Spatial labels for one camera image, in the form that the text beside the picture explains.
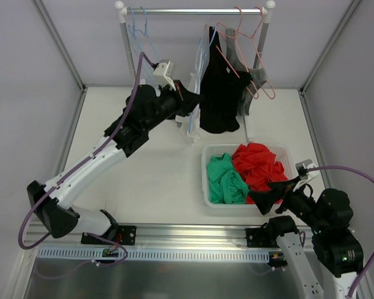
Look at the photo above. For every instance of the red tank top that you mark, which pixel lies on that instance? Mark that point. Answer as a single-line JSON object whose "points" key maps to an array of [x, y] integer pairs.
{"points": [[257, 166]]}

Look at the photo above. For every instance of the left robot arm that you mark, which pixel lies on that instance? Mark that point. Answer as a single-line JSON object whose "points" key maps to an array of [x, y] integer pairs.
{"points": [[53, 201]]}

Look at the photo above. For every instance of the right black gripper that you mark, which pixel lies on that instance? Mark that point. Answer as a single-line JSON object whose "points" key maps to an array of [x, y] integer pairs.
{"points": [[287, 194]]}

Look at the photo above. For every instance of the white clothes rack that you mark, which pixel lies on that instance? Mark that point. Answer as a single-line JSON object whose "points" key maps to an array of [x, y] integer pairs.
{"points": [[124, 11]]}

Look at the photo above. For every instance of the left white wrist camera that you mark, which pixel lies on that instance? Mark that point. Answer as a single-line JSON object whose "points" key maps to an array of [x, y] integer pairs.
{"points": [[162, 73]]}

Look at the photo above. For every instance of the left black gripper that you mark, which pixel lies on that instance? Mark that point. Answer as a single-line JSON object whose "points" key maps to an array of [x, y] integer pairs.
{"points": [[181, 98]]}

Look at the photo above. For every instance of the blue hanger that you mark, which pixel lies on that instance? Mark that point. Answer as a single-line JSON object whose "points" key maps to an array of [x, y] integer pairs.
{"points": [[146, 34], [140, 44], [202, 55]]}

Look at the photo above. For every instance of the pink hanger right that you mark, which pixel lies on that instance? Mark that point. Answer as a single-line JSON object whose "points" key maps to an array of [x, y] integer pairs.
{"points": [[258, 38]]}

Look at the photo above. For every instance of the grey tank top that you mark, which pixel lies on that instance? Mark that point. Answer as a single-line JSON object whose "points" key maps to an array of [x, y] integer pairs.
{"points": [[258, 76]]}

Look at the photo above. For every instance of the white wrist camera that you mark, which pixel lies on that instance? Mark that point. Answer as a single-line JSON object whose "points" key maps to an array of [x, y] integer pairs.
{"points": [[307, 171], [162, 73]]}

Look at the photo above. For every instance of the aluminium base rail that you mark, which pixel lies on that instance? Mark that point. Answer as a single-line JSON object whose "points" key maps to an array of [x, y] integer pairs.
{"points": [[166, 236]]}

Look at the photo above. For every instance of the white tank top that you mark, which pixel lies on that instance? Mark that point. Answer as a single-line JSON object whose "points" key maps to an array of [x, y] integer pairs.
{"points": [[188, 125]]}

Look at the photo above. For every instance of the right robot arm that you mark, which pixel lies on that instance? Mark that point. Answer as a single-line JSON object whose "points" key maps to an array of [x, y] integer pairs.
{"points": [[338, 251]]}

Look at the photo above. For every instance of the white slotted cable duct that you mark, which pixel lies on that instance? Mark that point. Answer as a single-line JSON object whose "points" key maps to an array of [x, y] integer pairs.
{"points": [[140, 254]]}

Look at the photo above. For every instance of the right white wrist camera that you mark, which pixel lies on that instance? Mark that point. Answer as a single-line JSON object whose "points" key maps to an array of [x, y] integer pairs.
{"points": [[307, 171]]}

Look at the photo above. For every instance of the white plastic basket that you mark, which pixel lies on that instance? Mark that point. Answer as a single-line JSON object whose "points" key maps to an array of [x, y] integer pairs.
{"points": [[281, 152]]}

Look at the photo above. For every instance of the black tank top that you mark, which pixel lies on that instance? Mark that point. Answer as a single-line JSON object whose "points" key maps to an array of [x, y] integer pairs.
{"points": [[221, 88]]}

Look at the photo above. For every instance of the green tank top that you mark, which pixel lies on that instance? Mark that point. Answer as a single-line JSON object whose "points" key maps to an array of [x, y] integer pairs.
{"points": [[224, 183]]}

